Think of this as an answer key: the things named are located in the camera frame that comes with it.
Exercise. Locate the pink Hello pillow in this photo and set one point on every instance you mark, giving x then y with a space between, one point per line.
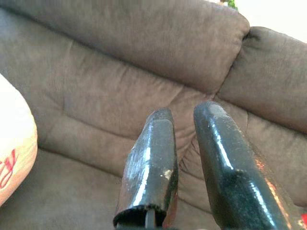
16 143

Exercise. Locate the grey-brown fabric sofa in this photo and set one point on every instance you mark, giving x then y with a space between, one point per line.
120 72

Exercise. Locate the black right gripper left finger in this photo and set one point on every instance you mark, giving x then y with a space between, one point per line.
149 167

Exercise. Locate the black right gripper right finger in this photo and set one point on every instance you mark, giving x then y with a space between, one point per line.
235 172

